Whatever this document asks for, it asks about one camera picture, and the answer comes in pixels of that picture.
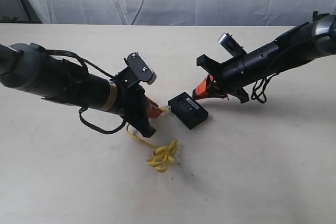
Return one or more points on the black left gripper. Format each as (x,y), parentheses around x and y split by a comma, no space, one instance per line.
(135,107)

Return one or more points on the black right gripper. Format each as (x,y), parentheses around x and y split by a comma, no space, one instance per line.
(222,79)

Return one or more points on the black network switch box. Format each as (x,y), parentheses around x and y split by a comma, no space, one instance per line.
(187,110)

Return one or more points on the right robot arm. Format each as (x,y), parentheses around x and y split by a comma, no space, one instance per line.
(246,74)

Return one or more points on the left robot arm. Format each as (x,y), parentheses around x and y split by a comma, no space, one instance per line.
(63,77)

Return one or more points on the green plant leaves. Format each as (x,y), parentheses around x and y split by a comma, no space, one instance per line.
(7,19)

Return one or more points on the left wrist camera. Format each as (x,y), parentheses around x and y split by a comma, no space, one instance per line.
(141,68)

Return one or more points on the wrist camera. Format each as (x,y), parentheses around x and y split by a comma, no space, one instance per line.
(231,45)
(141,68)

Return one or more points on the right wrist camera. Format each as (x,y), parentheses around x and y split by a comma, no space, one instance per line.
(231,45)

